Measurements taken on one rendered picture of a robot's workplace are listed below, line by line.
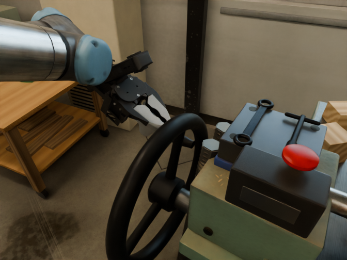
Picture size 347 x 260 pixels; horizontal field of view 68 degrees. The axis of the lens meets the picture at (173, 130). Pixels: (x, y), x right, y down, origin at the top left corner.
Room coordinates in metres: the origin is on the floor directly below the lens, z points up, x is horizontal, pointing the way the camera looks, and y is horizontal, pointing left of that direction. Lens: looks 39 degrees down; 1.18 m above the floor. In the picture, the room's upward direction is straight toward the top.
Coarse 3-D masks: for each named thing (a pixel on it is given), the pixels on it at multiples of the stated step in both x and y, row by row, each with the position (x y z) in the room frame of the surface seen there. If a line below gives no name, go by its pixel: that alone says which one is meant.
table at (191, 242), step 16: (320, 112) 0.40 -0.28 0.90; (336, 224) 0.17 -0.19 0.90; (192, 240) 0.16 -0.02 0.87; (208, 240) 0.16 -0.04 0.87; (336, 240) 0.15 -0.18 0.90; (192, 256) 0.15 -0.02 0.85; (208, 256) 0.14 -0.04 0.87; (224, 256) 0.14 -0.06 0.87; (320, 256) 0.13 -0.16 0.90; (336, 256) 0.13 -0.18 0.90
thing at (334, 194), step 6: (330, 192) 0.17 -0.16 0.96; (336, 192) 0.17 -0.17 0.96; (342, 192) 0.17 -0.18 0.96; (330, 198) 0.16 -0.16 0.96; (336, 198) 0.16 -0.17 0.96; (342, 198) 0.16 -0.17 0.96; (336, 204) 0.16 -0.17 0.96; (342, 204) 0.15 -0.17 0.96; (330, 210) 0.16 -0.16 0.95; (336, 210) 0.15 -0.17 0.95; (342, 210) 0.15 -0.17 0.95; (342, 216) 0.15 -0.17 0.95
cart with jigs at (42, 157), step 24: (0, 96) 1.06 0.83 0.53; (24, 96) 1.06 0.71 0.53; (48, 96) 1.06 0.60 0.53; (96, 96) 1.36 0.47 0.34; (0, 120) 0.87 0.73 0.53; (24, 120) 1.32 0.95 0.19; (48, 120) 1.31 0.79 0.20; (72, 120) 1.33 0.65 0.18; (96, 120) 1.33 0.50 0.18; (0, 144) 1.10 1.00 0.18; (24, 144) 0.88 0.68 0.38; (48, 144) 1.08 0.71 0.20; (72, 144) 1.11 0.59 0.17; (24, 168) 0.85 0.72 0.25
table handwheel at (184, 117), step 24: (168, 120) 0.31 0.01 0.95; (192, 120) 0.33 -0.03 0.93; (144, 144) 0.26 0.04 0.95; (168, 144) 0.27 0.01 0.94; (144, 168) 0.23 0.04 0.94; (168, 168) 0.30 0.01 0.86; (192, 168) 0.38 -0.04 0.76; (120, 192) 0.20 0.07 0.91; (168, 192) 0.26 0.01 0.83; (120, 216) 0.18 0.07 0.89; (144, 216) 0.24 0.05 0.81; (120, 240) 0.17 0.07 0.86; (168, 240) 0.26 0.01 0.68
